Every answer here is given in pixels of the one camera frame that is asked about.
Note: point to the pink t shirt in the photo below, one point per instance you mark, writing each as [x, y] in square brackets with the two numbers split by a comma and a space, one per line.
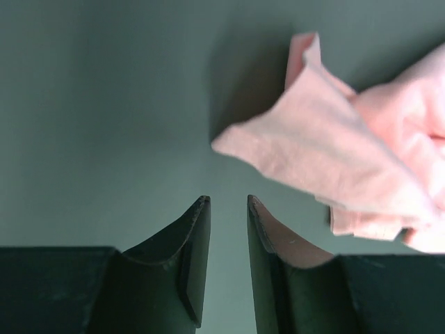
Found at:
[375, 157]

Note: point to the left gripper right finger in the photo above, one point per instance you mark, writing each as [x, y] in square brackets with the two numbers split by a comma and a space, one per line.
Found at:
[297, 286]

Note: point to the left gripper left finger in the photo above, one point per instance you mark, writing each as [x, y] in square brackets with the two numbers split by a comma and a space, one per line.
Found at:
[158, 285]

